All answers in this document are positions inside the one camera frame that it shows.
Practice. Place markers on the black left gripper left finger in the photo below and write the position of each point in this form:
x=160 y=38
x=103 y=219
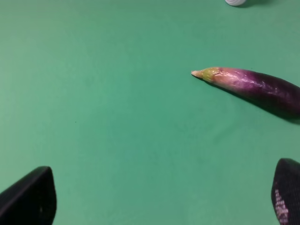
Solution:
x=31 y=200

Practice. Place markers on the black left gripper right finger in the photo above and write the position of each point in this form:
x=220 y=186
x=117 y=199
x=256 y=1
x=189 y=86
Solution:
x=285 y=192

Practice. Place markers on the purple eggplant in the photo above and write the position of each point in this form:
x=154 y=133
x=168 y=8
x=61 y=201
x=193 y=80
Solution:
x=269 y=92

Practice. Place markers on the white bottle with black cap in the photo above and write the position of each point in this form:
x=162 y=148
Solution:
x=235 y=2

